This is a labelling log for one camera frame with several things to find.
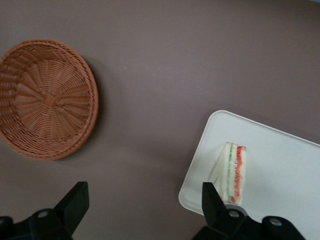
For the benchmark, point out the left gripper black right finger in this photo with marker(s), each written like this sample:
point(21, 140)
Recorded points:
point(215, 215)

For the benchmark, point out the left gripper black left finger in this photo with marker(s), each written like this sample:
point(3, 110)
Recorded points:
point(67, 212)

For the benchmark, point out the triangular sandwich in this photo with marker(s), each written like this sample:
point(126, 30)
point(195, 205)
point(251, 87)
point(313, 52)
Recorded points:
point(233, 172)

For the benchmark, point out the cream rectangular tray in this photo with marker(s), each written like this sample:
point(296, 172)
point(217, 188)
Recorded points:
point(275, 175)

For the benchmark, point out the round brown wicker basket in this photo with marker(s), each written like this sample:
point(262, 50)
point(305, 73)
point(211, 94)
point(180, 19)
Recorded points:
point(50, 100)

